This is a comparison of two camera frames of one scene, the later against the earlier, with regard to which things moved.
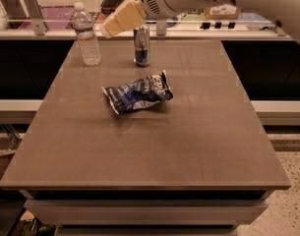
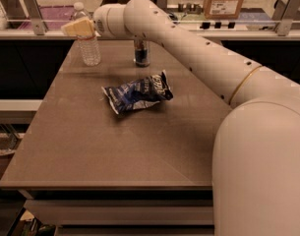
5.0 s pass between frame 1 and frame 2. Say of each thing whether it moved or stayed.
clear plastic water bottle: stayed
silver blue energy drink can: stayed
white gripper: moved
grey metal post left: stayed
